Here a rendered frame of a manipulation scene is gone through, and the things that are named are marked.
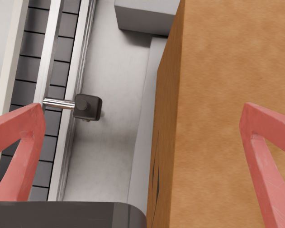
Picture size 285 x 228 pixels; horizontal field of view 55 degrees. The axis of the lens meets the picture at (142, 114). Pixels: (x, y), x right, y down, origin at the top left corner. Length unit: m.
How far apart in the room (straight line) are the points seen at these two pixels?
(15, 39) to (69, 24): 0.08
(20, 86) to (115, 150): 0.18
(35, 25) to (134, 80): 0.18
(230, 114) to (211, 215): 0.07
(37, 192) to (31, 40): 0.23
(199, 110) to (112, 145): 0.30
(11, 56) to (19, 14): 0.06
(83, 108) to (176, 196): 0.16
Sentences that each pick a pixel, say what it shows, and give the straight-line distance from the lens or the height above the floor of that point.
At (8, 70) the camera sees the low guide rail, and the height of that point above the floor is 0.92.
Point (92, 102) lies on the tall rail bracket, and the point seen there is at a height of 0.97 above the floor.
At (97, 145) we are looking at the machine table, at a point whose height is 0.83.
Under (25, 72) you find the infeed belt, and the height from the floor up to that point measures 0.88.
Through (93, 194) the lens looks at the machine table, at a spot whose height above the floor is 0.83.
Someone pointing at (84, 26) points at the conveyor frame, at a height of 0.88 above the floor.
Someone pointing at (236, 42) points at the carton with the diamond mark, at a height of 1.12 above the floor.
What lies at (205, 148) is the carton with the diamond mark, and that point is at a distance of 0.18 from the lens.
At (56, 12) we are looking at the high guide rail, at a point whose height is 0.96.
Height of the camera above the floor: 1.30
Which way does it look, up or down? 86 degrees down
